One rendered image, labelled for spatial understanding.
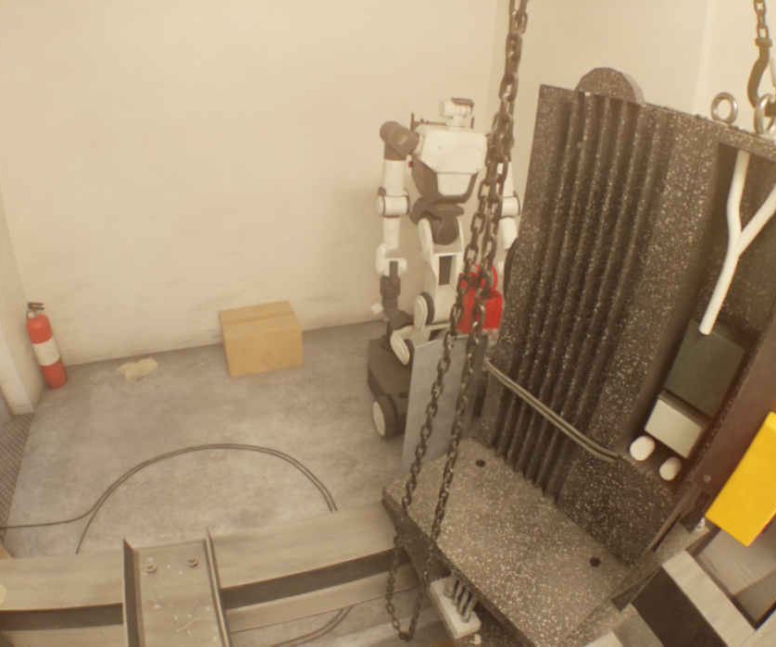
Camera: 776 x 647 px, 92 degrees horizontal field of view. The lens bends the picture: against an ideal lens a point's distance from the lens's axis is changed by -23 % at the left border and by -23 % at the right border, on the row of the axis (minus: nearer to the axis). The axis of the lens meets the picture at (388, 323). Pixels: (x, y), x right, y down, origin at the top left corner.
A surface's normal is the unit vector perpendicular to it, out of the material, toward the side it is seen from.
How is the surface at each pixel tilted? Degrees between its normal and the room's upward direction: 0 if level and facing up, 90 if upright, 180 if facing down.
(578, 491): 90
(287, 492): 0
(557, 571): 0
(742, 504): 90
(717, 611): 0
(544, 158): 90
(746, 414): 90
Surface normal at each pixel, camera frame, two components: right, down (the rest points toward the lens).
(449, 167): 0.25, 0.52
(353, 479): 0.06, -0.86
